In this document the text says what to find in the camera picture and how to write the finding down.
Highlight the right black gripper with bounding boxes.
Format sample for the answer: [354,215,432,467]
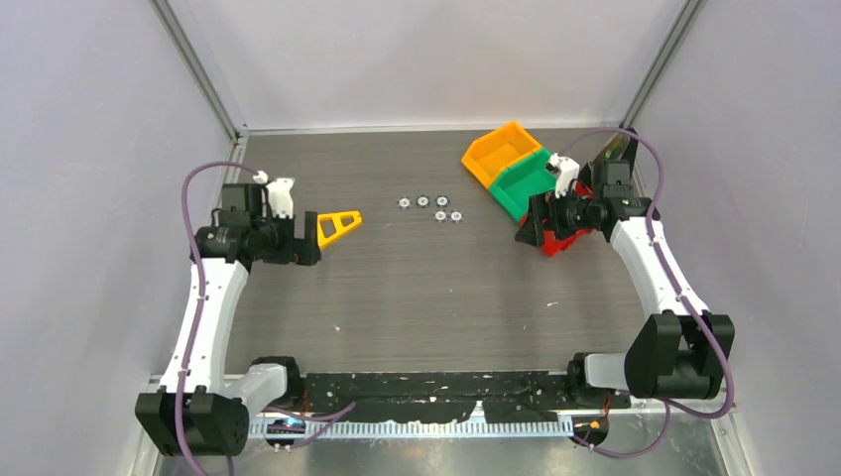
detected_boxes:
[516,182,602,247]

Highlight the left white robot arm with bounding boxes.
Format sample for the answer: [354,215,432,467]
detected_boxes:
[135,178,321,457]

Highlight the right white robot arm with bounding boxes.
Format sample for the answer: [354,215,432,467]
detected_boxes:
[515,155,735,408]

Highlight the red plastic bin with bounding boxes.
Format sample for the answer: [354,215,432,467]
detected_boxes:
[515,179,593,257]

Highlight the yellow triangular plastic stand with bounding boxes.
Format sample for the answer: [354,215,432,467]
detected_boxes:
[317,210,363,250]

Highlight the green plastic bin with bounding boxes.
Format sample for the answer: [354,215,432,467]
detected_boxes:
[489,149,556,222]

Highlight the black stand with green display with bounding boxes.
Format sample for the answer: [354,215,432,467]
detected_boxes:
[585,133,639,171]

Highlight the orange plastic bin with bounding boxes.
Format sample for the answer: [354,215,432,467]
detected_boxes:
[461,121,542,189]

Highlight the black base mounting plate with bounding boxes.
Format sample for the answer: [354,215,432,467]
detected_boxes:
[268,371,631,423]

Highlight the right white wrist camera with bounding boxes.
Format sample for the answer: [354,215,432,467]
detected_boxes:
[546,153,580,198]

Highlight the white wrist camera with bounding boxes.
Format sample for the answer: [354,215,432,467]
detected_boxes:
[266,178,296,219]
[546,153,580,198]

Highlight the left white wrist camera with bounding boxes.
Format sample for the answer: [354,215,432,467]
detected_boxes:
[266,178,296,219]

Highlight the white perforated cable duct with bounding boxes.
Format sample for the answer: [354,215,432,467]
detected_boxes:
[247,416,574,441]

